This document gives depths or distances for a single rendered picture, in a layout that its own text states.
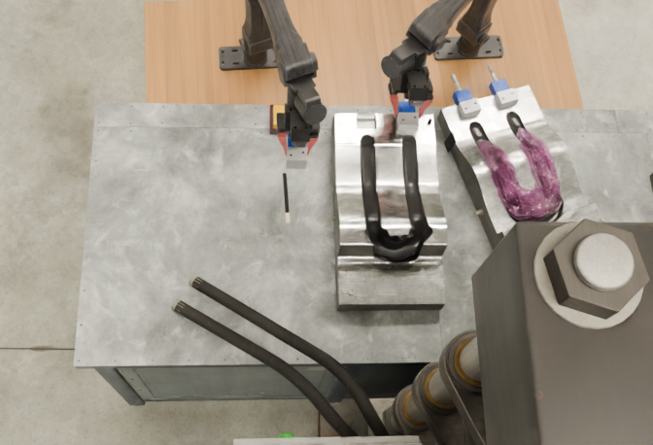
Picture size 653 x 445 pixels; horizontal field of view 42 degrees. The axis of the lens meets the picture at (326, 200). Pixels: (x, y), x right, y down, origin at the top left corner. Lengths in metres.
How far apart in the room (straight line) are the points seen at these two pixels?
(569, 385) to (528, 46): 1.73
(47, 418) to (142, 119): 1.10
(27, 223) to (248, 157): 1.12
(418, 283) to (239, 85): 0.73
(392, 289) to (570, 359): 1.21
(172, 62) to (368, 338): 0.92
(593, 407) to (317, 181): 1.43
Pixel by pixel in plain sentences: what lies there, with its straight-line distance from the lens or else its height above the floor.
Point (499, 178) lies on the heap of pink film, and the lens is 2.15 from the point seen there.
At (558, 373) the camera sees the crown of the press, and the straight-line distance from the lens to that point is 0.87.
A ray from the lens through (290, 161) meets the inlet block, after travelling 2.04.
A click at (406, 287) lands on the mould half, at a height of 0.86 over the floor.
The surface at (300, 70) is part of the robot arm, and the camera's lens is 1.89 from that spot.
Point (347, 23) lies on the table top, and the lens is 2.44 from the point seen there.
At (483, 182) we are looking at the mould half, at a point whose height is 0.89.
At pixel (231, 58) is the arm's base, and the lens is 2.35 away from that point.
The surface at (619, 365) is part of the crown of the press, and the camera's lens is 0.89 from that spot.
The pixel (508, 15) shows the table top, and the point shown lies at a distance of 2.55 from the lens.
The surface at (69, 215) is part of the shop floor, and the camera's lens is 3.08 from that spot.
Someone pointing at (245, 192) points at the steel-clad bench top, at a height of 0.80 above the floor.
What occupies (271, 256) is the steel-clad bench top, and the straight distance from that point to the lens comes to 2.12.
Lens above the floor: 2.81
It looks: 68 degrees down
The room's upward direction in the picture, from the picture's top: 12 degrees clockwise
